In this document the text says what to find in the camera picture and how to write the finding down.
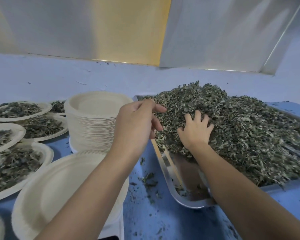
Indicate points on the person's left fingers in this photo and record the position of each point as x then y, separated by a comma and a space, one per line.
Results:
156, 107

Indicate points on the person's right little finger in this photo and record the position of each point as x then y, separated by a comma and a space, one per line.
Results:
210, 126

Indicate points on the person's right thumb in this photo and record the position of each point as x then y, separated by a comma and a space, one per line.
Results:
181, 132

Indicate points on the person's left forearm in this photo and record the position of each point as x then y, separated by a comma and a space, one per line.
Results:
92, 197

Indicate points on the person's right hand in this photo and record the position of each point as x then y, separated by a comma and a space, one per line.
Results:
196, 133

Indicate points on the person's left hand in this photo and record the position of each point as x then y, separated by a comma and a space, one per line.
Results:
132, 127

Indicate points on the person's right forearm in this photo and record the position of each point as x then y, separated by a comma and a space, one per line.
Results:
237, 197

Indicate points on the large empty white paper plate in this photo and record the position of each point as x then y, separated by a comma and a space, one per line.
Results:
52, 187

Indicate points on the pile of dried green leaves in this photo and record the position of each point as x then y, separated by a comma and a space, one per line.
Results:
252, 137

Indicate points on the stack of white paper plates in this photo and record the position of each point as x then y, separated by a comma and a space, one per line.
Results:
90, 132

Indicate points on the scattered dried leaf crumbs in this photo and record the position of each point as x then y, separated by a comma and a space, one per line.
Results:
148, 177

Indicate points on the steel tray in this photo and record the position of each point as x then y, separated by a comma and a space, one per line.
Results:
187, 178

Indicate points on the person's right middle finger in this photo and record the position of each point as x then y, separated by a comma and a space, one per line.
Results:
198, 115

